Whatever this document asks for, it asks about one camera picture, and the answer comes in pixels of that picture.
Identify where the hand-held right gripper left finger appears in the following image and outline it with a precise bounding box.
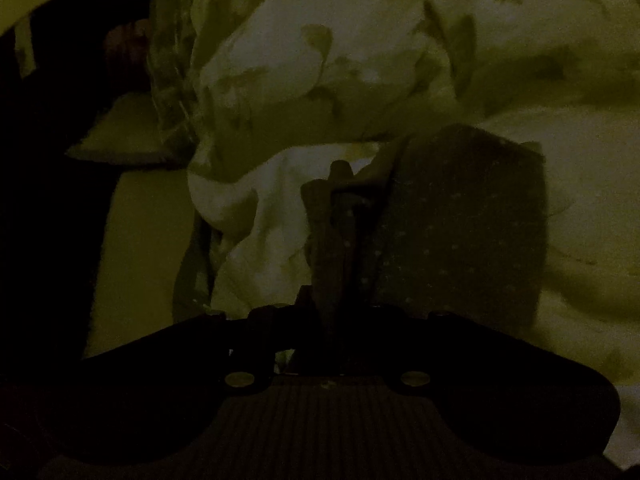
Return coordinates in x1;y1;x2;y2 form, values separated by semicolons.
214;178;342;393

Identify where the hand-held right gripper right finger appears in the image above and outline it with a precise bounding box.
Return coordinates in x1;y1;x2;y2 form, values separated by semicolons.
328;160;442;392

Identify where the dark dotted small garment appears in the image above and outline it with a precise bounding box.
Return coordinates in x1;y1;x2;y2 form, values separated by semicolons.
331;122;549;337

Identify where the white floral blanket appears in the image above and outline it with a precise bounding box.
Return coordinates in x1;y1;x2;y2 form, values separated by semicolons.
172;0;640;461

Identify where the pale bed sheet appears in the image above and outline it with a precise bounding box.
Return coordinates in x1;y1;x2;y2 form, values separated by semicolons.
82;169;202;361

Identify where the green checked cloth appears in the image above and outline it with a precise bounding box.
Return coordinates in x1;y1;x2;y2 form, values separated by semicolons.
147;0;212;162

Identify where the pale pillow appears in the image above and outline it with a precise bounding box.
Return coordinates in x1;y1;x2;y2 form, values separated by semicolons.
65;92;194;169

